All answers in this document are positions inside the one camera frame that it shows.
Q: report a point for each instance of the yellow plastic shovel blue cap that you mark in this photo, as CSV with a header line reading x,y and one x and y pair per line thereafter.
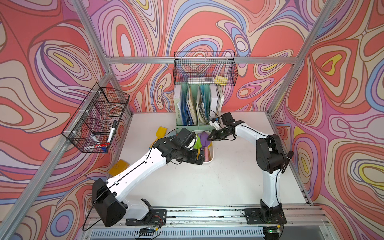
x,y
161,132

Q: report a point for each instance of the mint green file crate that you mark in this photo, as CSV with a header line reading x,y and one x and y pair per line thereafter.
x,y
198,106

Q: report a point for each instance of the black handheld device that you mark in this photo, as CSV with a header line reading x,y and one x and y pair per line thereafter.
x,y
287,160

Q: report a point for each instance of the black wire basket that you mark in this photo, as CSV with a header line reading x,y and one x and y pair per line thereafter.
x,y
200,68
88,131

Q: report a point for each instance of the black white marker pen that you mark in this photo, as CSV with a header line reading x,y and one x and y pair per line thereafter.
x,y
112,131

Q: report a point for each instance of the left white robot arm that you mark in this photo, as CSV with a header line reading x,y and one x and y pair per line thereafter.
x,y
110,198

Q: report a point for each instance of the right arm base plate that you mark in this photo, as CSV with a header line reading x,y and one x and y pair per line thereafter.
x,y
265,215

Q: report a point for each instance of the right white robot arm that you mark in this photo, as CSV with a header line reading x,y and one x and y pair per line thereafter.
x,y
270,155

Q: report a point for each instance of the purple trowel pink handle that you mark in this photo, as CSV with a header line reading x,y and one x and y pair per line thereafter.
x,y
207,158
204,139

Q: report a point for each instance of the white storage tray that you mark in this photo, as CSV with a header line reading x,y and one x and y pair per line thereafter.
x,y
211,150

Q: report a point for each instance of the black wire basket left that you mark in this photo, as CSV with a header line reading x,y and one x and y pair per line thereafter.
x,y
88,131

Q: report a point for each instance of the green scoop yellow handle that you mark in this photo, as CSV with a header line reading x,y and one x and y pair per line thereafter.
x,y
198,143

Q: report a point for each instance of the yellow sponge in basket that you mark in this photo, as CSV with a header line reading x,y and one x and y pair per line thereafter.
x,y
220,80

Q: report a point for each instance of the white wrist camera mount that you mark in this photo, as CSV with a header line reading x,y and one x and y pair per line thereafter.
x,y
215,124

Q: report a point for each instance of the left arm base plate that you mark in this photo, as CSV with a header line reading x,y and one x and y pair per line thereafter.
x,y
154,217

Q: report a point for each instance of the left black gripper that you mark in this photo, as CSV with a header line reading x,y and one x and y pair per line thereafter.
x,y
193,159

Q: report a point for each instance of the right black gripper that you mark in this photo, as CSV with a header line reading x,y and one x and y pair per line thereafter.
x,y
214,132

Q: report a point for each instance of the black wire basket back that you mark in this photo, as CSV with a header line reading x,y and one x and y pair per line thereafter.
x,y
200,68

